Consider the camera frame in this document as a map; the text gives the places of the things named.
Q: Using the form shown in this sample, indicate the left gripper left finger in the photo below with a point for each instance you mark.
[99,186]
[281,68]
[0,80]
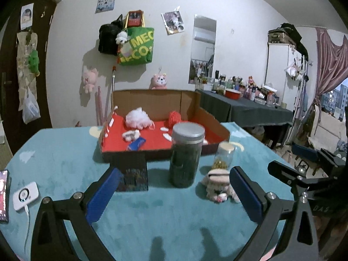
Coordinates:
[50,239]

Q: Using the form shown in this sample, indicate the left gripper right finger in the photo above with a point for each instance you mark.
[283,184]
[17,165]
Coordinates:
[298,240]

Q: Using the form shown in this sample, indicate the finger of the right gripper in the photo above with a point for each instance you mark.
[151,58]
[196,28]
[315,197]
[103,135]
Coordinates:
[286,174]
[322,157]

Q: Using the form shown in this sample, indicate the cream crochet plush toy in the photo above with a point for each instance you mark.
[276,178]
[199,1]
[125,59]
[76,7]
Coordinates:
[218,187]

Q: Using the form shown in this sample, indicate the blue small pouch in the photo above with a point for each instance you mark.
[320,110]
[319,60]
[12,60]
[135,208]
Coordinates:
[136,144]

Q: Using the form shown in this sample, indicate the white mesh bath pouf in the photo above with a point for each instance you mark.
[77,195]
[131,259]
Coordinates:
[139,120]

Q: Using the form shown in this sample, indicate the white power bank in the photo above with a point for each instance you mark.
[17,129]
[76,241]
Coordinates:
[25,195]

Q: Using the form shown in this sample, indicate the small glass jar yellow beads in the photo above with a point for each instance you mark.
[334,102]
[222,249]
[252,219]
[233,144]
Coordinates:
[223,156]

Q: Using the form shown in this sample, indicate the dark green side table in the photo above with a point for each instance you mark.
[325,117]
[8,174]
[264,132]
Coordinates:
[244,112]

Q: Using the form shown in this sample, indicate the smartphone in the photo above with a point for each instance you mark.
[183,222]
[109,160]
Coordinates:
[5,182]

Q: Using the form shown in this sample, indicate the red bowl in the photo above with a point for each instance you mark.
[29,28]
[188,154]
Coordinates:
[233,94]

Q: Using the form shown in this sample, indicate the pink curtain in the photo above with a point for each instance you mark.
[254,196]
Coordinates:
[331,68]

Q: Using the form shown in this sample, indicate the white refrigerator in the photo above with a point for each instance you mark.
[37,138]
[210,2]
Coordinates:
[286,68]

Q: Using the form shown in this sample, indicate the large glass jar metal lid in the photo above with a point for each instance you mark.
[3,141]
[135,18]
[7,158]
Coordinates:
[187,142]

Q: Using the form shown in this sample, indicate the dark printed box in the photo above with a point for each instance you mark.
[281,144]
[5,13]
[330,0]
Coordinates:
[133,167]

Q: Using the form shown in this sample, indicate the white plastic bag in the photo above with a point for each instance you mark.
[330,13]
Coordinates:
[31,110]

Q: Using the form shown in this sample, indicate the cardboard box red inside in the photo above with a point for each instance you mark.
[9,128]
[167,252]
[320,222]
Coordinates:
[158,104]

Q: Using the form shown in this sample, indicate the pink bear plush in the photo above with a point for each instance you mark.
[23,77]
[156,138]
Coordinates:
[158,82]

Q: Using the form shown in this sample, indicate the green plush on door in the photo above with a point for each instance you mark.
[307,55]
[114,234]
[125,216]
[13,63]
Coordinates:
[33,63]

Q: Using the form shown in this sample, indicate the green tote bag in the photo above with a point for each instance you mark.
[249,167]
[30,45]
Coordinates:
[135,41]

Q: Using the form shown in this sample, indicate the black hanging bag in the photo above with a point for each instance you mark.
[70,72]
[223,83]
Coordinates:
[107,36]

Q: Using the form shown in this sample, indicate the dark brown door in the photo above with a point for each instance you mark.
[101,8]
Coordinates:
[27,29]

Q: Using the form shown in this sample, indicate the wall mirror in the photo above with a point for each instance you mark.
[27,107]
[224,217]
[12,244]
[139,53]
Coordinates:
[203,49]

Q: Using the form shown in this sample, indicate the pink plush toy on wall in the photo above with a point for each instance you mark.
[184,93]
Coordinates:
[89,79]

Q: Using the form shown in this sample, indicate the mop handle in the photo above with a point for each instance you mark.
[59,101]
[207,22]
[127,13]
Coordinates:
[112,87]

